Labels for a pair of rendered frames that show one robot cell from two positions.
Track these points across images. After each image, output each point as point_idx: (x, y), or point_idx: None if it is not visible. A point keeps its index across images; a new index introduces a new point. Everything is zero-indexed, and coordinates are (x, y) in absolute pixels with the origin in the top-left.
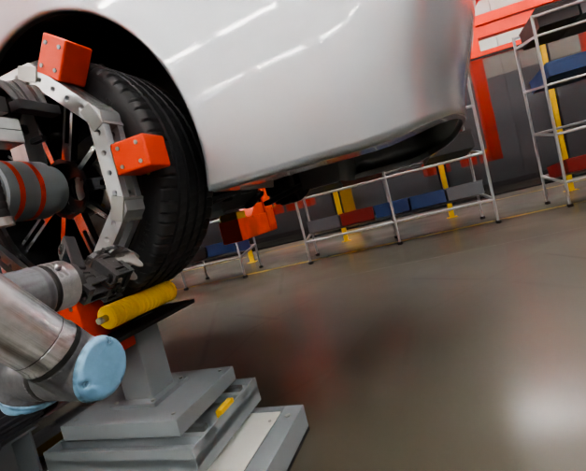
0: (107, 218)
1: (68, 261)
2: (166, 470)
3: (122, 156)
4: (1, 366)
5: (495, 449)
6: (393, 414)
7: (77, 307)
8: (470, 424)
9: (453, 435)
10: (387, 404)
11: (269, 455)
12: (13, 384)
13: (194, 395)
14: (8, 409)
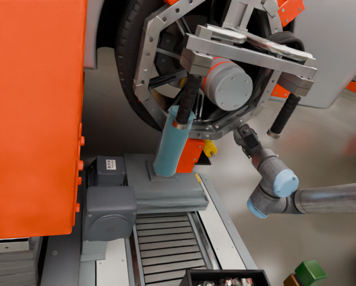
0: (250, 111)
1: (255, 142)
2: (192, 208)
3: (279, 88)
4: (276, 204)
5: None
6: (227, 176)
7: (203, 146)
8: (253, 182)
9: (252, 186)
10: (222, 171)
11: (218, 198)
12: (277, 210)
13: (192, 175)
14: (265, 217)
